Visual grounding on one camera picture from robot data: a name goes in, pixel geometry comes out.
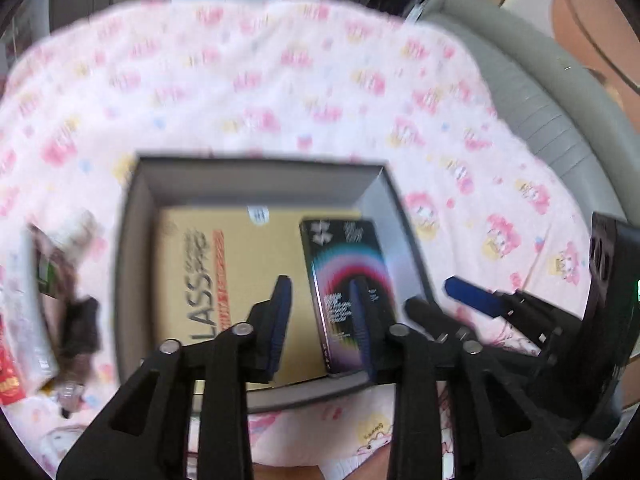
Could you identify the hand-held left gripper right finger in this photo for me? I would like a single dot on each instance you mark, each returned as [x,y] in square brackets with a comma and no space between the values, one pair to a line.
[361,320]

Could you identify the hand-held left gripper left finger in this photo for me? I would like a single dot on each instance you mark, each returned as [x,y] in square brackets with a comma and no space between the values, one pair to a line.
[281,310]

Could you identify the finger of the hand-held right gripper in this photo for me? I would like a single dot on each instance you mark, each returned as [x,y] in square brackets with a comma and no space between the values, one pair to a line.
[425,317]
[472,295]

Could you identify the black box with colourful arc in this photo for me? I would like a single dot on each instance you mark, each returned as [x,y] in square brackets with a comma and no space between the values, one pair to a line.
[340,250]

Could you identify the grey box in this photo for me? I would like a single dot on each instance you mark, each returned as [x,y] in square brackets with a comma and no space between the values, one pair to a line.
[250,180]

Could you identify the comic print packet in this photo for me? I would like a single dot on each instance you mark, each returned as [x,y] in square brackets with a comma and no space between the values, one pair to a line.
[30,320]

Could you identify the red egg snack packet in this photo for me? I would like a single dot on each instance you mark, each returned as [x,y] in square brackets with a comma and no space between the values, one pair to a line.
[9,360]

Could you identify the small black box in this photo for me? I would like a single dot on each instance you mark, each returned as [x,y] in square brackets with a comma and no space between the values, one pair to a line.
[82,325]

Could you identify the grey sofa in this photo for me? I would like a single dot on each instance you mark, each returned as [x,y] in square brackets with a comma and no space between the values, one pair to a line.
[550,110]

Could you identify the pink printed blanket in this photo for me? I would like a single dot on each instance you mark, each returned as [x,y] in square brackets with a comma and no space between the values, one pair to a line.
[250,85]

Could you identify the orange round object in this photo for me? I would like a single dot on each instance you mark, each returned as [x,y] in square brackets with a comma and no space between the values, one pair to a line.
[600,25]

